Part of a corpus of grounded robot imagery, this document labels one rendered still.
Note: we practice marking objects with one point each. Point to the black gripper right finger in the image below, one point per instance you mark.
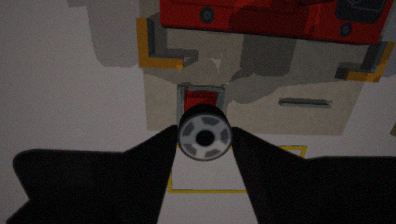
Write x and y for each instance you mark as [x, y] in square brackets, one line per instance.
[285, 188]

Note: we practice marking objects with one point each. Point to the yellow rectangular outline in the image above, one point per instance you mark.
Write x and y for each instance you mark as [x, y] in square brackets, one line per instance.
[169, 184]

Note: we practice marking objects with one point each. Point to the black and grey wheel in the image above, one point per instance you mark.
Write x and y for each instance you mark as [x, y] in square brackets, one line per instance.
[204, 117]

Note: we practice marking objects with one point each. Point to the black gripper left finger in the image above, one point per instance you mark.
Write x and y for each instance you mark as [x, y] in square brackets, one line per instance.
[135, 180]

